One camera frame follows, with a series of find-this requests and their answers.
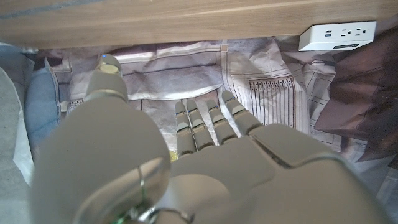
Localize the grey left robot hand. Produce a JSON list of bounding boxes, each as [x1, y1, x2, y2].
[[29, 53, 392, 224]]

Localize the printed sofa backdrop cloth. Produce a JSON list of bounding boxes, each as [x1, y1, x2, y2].
[[0, 26, 398, 224]]

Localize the white power strip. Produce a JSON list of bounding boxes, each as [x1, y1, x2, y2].
[[298, 21, 377, 52]]

